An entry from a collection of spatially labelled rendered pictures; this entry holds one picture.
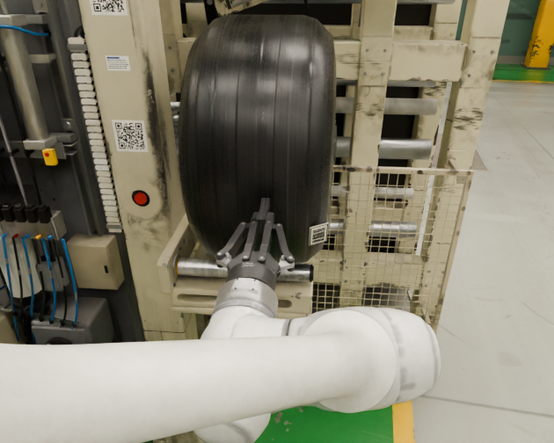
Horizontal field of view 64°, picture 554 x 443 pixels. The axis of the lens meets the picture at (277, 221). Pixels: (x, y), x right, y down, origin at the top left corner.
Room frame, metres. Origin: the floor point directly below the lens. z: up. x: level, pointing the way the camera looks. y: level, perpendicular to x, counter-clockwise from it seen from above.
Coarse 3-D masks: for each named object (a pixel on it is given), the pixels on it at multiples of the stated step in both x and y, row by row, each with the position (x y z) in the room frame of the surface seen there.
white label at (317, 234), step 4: (320, 224) 0.76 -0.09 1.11; (324, 224) 0.77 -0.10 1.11; (312, 228) 0.76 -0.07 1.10; (316, 228) 0.76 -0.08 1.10; (320, 228) 0.77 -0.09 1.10; (324, 228) 0.77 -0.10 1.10; (312, 232) 0.76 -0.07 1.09; (316, 232) 0.77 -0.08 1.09; (320, 232) 0.77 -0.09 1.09; (324, 232) 0.78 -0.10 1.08; (312, 236) 0.77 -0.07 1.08; (316, 236) 0.77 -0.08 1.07; (320, 236) 0.78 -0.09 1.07; (324, 236) 0.78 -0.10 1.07; (312, 240) 0.77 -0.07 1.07; (316, 240) 0.78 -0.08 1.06; (320, 240) 0.78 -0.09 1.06; (324, 240) 0.79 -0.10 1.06; (312, 244) 0.78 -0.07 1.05
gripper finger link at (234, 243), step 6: (240, 228) 0.66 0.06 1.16; (234, 234) 0.64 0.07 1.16; (240, 234) 0.64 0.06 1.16; (246, 234) 0.67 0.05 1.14; (234, 240) 0.62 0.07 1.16; (240, 240) 0.64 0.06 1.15; (228, 246) 0.61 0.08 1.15; (234, 246) 0.62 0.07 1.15; (222, 252) 0.59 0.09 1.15; (234, 252) 0.62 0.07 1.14; (216, 258) 0.59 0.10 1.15; (222, 258) 0.59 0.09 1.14
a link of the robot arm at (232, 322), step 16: (224, 320) 0.42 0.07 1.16; (240, 320) 0.41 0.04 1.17; (256, 320) 0.41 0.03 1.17; (272, 320) 0.41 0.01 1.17; (288, 320) 0.41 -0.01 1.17; (208, 336) 0.40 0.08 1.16; (224, 336) 0.39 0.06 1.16; (240, 336) 0.39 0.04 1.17; (256, 336) 0.38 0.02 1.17; (272, 336) 0.38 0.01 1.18; (256, 416) 0.31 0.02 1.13; (208, 432) 0.30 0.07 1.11; (224, 432) 0.30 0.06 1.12; (240, 432) 0.30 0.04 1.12; (256, 432) 0.31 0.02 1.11
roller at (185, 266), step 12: (180, 264) 0.90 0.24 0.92; (192, 264) 0.90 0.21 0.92; (204, 264) 0.90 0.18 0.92; (216, 264) 0.90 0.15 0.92; (300, 264) 0.90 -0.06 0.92; (204, 276) 0.89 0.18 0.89; (216, 276) 0.89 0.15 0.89; (288, 276) 0.87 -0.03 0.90; (300, 276) 0.87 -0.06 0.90; (312, 276) 0.87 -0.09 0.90
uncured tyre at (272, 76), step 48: (192, 48) 0.95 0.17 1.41; (240, 48) 0.88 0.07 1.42; (288, 48) 0.88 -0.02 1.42; (192, 96) 0.83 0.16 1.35; (240, 96) 0.81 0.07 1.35; (288, 96) 0.80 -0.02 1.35; (192, 144) 0.78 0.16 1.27; (240, 144) 0.77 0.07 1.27; (288, 144) 0.76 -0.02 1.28; (192, 192) 0.77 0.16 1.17; (240, 192) 0.75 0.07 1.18; (288, 192) 0.74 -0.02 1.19; (288, 240) 0.76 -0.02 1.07
